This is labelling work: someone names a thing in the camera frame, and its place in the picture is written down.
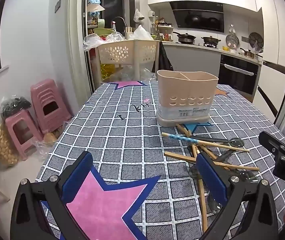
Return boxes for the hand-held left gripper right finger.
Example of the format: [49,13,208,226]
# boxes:
[197,152,279,240]

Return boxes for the spice rack with bottles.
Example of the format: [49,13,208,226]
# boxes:
[152,16,174,42]

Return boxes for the yellow packaging in cart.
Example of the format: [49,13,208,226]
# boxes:
[100,63,123,81]

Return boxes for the black built-in oven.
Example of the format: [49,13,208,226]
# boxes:
[218,54,262,96]

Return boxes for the green plastic basin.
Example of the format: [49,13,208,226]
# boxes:
[93,27,116,36]

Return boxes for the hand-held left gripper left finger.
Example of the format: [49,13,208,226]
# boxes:
[10,151,93,240]

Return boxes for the clear bag on cart shelf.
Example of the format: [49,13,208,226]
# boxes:
[112,67,157,82]

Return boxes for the bag of round yellow produce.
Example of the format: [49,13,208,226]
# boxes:
[0,115,21,167]

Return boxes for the small metal saucepan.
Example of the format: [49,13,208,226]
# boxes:
[240,48,263,59]

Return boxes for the dark round egg pan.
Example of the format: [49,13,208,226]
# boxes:
[248,32,264,49]

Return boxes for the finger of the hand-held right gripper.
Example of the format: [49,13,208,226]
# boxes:
[258,130,285,159]

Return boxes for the crumpled clear plastic bags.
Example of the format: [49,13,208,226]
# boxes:
[83,32,127,52]

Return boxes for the hanging white plastic bag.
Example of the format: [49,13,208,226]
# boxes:
[133,8,144,22]

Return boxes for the black range hood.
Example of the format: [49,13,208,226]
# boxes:
[169,1,225,33]

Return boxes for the black hanging garment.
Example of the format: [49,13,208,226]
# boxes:
[152,41,174,73]

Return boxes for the small pink plastic stool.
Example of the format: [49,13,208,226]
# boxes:
[5,109,44,161]

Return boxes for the clear bag with brown produce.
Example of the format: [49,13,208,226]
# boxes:
[32,127,63,161]

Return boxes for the tall stack of pink stools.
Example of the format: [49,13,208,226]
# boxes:
[30,79,72,134]

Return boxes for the blue patterned wooden chopstick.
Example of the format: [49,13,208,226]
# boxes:
[161,132,250,153]

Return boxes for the black wok with lid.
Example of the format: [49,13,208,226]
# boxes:
[173,31,197,43]

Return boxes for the grey checked star tablecloth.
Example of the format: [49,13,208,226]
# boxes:
[35,80,285,240]

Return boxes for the round metal steamer plate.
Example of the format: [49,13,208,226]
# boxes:
[225,26,240,48]

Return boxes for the black curved kitchen faucet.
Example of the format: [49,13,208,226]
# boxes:
[111,16,128,33]

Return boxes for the beige plastic utensil holder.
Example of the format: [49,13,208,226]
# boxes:
[156,69,219,127]

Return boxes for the beige perforated basket cart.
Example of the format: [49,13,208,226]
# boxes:
[96,39,161,86]

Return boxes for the white refrigerator with magnets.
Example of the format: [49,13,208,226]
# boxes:
[254,0,285,120]

